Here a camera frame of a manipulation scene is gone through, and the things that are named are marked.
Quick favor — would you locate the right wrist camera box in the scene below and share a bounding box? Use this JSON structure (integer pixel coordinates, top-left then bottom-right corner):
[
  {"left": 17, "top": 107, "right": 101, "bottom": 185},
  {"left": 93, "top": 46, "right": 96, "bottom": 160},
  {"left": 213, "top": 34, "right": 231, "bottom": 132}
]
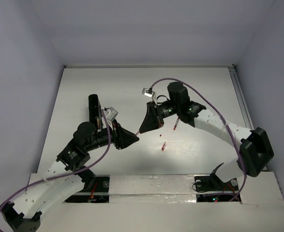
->
[{"left": 142, "top": 87, "right": 157, "bottom": 104}]

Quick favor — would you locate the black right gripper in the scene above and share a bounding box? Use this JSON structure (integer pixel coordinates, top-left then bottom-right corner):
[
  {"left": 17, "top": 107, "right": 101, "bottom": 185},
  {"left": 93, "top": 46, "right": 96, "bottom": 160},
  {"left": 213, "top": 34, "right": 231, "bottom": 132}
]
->
[{"left": 139, "top": 101, "right": 180, "bottom": 133}]

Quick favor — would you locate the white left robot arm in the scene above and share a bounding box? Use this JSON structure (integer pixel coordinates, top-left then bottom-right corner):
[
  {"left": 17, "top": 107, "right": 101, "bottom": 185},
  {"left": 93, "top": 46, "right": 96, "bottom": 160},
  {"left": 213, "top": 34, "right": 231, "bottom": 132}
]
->
[{"left": 0, "top": 120, "right": 139, "bottom": 232}]

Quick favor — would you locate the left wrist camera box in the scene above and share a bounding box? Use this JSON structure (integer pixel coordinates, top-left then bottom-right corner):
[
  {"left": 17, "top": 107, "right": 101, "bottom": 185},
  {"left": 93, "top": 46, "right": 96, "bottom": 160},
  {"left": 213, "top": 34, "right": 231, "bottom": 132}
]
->
[{"left": 104, "top": 107, "right": 119, "bottom": 122}]

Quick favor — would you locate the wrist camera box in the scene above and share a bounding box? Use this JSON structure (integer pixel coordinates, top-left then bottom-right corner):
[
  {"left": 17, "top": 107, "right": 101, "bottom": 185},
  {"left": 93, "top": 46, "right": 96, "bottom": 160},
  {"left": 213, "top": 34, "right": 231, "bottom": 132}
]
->
[
  {"left": 104, "top": 107, "right": 119, "bottom": 122},
  {"left": 142, "top": 87, "right": 157, "bottom": 104}
]

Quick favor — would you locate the black stationery container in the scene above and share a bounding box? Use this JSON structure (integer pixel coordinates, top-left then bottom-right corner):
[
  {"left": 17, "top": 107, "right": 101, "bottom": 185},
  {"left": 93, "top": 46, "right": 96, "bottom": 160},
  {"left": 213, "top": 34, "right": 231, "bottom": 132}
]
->
[{"left": 88, "top": 94, "right": 103, "bottom": 130}]

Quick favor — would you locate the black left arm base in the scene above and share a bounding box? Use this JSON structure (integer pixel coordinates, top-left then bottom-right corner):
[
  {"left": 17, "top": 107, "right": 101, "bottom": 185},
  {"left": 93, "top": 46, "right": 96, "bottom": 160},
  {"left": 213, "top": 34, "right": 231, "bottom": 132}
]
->
[{"left": 64, "top": 176, "right": 110, "bottom": 203}]

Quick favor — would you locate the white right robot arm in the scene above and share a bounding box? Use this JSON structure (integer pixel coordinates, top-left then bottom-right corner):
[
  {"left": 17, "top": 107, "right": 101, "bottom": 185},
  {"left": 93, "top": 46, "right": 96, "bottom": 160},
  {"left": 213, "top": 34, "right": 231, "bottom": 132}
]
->
[{"left": 139, "top": 82, "right": 274, "bottom": 189}]

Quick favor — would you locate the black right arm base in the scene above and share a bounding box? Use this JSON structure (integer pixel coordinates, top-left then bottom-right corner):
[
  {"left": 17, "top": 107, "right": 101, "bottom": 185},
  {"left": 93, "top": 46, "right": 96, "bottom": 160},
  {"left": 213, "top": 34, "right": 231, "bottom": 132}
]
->
[{"left": 192, "top": 164, "right": 241, "bottom": 203}]

